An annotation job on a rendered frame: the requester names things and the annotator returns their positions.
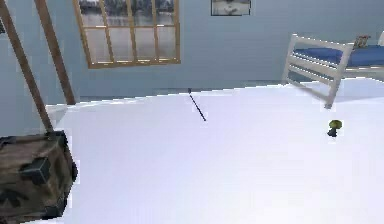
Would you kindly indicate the thin black stick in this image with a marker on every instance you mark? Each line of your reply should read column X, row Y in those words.
column 197, row 106

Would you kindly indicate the wooden framed window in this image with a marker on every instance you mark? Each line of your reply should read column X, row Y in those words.
column 130, row 40

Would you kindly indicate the green tennis ball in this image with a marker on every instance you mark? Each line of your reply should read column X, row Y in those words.
column 335, row 124

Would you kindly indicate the white bed blue mattress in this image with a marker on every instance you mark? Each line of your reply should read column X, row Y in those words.
column 333, row 58

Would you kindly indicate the brown camouflage box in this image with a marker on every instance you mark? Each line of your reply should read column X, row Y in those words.
column 31, row 176

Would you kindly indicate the small brown toy figure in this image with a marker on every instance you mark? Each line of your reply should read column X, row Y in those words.
column 361, row 40

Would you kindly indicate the white pillow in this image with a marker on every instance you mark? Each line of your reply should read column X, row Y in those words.
column 381, row 38

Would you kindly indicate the framed wall picture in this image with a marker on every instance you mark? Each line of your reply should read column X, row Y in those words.
column 230, row 7

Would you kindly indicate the wooden leaning frame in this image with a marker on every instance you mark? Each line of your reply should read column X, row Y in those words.
column 23, row 63

